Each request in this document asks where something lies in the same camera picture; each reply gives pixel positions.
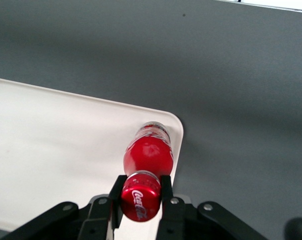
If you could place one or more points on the white plastic tray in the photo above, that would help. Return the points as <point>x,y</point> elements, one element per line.
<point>53,150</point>

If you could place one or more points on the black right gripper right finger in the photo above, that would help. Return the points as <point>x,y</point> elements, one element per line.
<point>176,220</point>

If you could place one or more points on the red coke bottle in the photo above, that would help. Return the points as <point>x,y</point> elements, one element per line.
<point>147,160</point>

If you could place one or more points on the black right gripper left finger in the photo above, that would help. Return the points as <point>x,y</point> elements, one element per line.
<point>96,220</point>

